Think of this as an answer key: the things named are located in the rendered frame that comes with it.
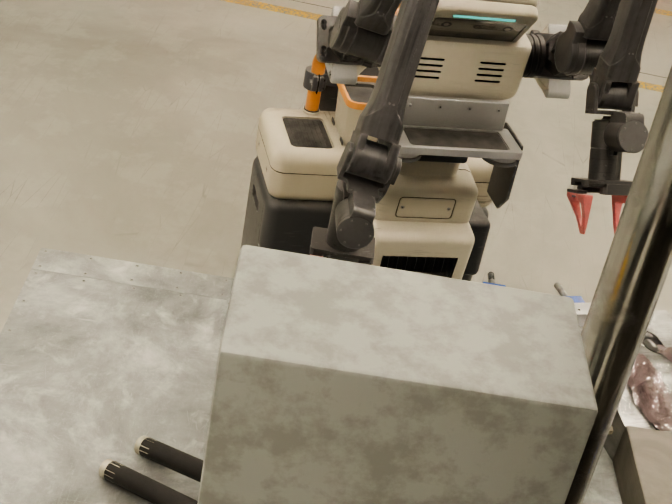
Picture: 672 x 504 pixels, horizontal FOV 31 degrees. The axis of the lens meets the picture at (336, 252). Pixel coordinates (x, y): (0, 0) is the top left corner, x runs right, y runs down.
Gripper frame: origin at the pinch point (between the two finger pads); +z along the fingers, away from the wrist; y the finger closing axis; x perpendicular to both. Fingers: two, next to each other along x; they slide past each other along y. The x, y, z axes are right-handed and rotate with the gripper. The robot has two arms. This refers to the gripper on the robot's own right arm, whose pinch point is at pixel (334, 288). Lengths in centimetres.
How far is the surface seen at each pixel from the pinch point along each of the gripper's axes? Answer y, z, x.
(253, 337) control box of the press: -11, -54, -86
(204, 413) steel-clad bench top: -17.1, 14.7, -18.5
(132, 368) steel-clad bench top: -30.0, 14.9, -10.3
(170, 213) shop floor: -46, 99, 169
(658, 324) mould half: 61, 10, 20
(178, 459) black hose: -19.1, 10.0, -34.3
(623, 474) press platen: 28, -33, -71
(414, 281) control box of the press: 2, -53, -74
